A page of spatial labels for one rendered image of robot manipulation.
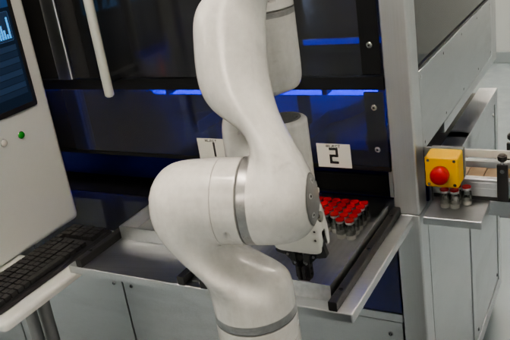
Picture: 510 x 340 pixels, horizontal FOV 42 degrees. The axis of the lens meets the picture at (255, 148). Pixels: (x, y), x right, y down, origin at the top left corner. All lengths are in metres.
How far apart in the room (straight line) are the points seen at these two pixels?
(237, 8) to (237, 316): 0.41
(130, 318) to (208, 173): 1.42
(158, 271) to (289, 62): 0.61
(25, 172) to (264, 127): 1.15
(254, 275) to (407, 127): 0.67
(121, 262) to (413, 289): 0.69
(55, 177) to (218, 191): 1.17
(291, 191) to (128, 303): 1.44
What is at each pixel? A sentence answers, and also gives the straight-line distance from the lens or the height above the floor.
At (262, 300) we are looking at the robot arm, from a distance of 0.93.
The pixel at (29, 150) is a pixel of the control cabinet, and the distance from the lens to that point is 1.93.
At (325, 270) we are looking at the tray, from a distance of 1.40.
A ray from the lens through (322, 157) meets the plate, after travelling 1.60.
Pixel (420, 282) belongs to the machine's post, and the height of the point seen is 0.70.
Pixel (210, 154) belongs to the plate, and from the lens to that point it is 1.75.
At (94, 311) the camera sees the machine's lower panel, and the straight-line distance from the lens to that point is 2.36.
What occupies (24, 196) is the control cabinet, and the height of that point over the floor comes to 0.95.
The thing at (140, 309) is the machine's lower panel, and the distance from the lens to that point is 2.21.
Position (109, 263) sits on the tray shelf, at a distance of 1.59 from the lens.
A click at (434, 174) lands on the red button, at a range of 1.49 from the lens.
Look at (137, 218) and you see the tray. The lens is 1.72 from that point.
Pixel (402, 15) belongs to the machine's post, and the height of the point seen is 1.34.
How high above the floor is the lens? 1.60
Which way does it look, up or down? 20 degrees down
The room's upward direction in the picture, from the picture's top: 9 degrees counter-clockwise
